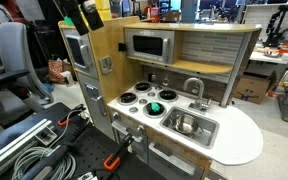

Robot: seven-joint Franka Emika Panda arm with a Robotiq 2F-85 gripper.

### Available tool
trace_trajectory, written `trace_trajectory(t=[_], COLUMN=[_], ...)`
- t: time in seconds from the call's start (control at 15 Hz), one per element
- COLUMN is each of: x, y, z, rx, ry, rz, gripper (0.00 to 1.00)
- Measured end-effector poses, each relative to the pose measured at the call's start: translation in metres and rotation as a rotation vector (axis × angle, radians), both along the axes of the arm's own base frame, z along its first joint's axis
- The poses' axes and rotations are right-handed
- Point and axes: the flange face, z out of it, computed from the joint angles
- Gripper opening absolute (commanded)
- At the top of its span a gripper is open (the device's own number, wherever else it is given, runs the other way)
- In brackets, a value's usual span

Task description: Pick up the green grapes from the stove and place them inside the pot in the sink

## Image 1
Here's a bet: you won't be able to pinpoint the silver toy oven door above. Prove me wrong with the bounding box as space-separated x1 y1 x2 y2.
63 29 98 78

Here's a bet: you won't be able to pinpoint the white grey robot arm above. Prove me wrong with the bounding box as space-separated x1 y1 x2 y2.
60 0 104 35

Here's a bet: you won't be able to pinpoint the cardboard box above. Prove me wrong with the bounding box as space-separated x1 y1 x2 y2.
233 71 276 104

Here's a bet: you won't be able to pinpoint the grey office chair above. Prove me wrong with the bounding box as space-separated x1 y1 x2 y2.
0 22 54 112

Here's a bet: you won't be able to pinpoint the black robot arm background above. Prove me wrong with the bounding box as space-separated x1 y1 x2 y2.
263 4 288 48

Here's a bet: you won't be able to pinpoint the coiled grey cable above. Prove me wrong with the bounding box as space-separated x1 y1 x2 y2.
11 145 77 180

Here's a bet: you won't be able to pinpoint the wooden toy kitchen playset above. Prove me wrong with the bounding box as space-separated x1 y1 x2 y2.
57 15 264 180

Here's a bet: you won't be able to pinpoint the silver toy microwave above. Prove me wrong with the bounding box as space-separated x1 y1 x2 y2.
125 28 175 64

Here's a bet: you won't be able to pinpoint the green toy grapes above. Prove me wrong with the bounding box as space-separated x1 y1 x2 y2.
151 102 160 112

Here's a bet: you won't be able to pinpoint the silver toy faucet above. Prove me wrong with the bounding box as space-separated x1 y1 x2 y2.
183 77 212 111

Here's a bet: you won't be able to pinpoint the stainless steel pot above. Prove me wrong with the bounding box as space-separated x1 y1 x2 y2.
170 114 204 137

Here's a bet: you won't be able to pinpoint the aluminium extrusion rail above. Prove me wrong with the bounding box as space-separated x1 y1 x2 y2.
0 119 51 167

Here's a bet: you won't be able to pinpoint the orange black clamp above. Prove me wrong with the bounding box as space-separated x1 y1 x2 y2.
103 134 134 171

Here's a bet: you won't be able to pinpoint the yellow foam block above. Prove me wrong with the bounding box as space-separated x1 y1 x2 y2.
95 0 112 20

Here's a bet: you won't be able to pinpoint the grey toy sink basin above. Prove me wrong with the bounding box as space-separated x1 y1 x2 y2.
160 107 220 149

